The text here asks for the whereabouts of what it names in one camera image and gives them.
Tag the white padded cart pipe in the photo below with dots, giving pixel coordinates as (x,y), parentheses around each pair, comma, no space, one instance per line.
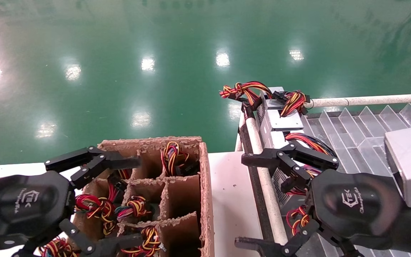
(369,100)
(268,192)

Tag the brown cardboard divider box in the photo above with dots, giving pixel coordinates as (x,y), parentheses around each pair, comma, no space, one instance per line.
(184,196)

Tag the clear plastic divider tray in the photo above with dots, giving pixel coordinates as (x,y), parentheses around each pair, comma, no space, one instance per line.
(355,135)

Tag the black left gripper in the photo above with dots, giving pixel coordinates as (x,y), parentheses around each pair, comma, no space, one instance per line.
(20,207)

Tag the white cart leg pipe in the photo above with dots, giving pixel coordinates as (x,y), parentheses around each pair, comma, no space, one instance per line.
(238,144)

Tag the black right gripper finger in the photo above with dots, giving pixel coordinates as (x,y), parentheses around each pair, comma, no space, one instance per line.
(262,157)

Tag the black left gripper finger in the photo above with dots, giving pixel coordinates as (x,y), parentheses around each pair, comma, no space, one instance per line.
(120,242)
(120,163)

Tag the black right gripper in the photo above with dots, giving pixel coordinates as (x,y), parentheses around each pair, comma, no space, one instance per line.
(355,207)

